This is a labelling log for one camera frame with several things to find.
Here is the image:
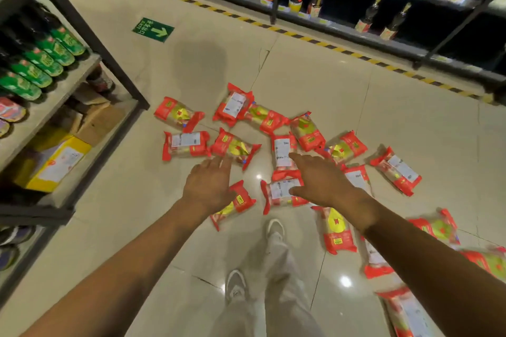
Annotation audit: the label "person's left hand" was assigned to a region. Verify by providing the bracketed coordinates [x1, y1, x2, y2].
[182, 156, 238, 216]

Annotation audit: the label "person's right hand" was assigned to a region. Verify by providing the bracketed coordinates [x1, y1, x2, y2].
[289, 153, 359, 212]

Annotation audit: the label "person's left forearm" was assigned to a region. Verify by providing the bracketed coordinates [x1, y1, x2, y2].
[20, 196, 223, 337]

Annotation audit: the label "person's right forearm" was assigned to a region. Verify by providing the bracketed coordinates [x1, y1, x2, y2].
[336, 190, 506, 337]

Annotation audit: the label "person's grey right shoe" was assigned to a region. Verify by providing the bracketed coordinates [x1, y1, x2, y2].
[265, 219, 285, 241]

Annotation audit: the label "person's grey shoe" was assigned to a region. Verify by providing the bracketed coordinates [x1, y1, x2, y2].
[224, 269, 249, 304]
[265, 219, 285, 241]

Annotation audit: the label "pile of red snack packets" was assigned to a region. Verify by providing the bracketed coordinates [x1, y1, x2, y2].
[154, 83, 506, 337]

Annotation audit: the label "light grey trousers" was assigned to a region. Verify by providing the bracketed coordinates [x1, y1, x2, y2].
[209, 230, 325, 337]

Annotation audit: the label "person's grey left shoe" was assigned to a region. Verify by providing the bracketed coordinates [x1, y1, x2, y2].
[224, 269, 249, 304]

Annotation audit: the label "brown cardboard box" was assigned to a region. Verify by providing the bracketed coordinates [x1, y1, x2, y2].
[73, 82, 127, 148]

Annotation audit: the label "yellow black hazard floor tape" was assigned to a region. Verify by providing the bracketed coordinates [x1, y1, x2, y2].
[51, 0, 495, 105]

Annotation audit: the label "green arrow floor sign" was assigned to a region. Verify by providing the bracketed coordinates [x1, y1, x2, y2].
[132, 17, 175, 43]

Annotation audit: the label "yellow cardboard box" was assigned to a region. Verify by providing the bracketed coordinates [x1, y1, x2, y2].
[13, 135, 93, 194]

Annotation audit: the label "long dark store shelf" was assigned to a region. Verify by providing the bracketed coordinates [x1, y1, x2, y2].
[87, 0, 506, 93]

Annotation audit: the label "dark metal shelf unit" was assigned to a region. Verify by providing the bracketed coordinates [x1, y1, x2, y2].
[0, 0, 151, 310]

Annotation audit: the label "green label dark bottle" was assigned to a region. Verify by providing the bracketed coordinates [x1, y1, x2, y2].
[20, 13, 76, 67]
[0, 42, 53, 89]
[8, 29, 65, 77]
[33, 3, 87, 57]
[0, 66, 42, 102]

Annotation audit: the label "pink label bottle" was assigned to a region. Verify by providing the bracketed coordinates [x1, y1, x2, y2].
[0, 96, 28, 123]

